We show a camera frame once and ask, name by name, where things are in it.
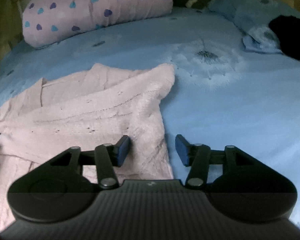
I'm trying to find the light blue patterned cloth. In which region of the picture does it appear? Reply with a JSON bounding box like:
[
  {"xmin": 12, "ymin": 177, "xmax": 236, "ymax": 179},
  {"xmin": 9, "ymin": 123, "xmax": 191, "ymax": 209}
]
[{"xmin": 242, "ymin": 26, "xmax": 282, "ymax": 54}]

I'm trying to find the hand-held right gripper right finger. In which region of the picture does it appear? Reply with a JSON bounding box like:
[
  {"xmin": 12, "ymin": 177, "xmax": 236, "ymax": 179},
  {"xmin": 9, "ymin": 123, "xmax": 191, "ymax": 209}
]
[{"xmin": 175, "ymin": 134, "xmax": 256, "ymax": 190}]

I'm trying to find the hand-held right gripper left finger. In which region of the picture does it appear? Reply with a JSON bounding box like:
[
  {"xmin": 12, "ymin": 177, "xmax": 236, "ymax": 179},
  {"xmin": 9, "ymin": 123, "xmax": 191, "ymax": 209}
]
[{"xmin": 49, "ymin": 135, "xmax": 131, "ymax": 190}]

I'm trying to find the blue pillow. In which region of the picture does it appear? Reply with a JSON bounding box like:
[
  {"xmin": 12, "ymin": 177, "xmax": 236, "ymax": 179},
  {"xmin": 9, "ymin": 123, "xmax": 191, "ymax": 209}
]
[{"xmin": 207, "ymin": 0, "xmax": 300, "ymax": 34}]

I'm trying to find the black cloth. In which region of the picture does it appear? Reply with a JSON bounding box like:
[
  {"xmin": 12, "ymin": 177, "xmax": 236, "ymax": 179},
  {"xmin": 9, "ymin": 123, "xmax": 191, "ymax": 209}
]
[{"xmin": 268, "ymin": 15, "xmax": 300, "ymax": 64}]

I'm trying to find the pink fleece garment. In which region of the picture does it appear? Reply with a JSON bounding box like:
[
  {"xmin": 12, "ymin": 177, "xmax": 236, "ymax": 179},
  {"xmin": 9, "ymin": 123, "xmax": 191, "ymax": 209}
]
[{"xmin": 0, "ymin": 63, "xmax": 176, "ymax": 233}]

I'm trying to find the blue dandelion-print bed sheet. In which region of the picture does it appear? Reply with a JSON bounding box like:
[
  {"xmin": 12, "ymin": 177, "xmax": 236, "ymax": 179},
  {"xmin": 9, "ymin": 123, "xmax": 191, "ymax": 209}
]
[{"xmin": 0, "ymin": 6, "xmax": 300, "ymax": 233}]

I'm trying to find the pink heart-print rolled quilt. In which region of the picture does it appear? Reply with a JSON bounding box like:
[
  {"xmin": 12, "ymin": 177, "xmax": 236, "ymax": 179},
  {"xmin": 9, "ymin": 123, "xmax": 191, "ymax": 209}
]
[{"xmin": 22, "ymin": 0, "xmax": 177, "ymax": 48}]

